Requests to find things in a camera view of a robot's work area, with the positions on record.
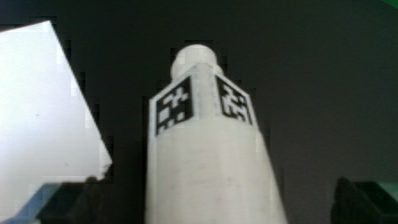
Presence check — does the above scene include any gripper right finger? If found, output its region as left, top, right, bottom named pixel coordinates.
left=331, top=177, right=398, bottom=224

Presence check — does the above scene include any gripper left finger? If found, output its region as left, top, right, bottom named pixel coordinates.
left=38, top=177, right=112, bottom=224

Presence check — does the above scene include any white cylindrical table leg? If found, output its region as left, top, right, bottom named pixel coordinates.
left=146, top=44, right=288, bottom=224

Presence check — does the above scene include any white sheet with markers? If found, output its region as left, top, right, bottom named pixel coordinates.
left=0, top=19, right=114, bottom=188

